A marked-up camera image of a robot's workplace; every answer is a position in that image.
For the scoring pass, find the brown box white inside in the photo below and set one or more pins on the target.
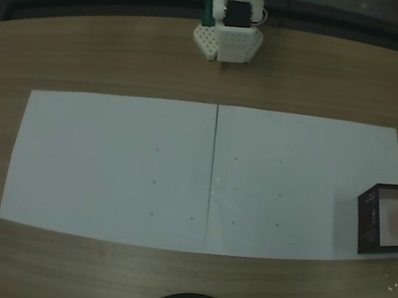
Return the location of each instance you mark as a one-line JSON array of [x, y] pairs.
[[369, 223]]

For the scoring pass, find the white paper sheet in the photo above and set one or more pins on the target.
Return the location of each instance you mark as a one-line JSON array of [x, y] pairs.
[[106, 165], [286, 214]]

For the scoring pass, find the green clamp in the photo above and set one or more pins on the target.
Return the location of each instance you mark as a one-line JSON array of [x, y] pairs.
[[206, 11]]

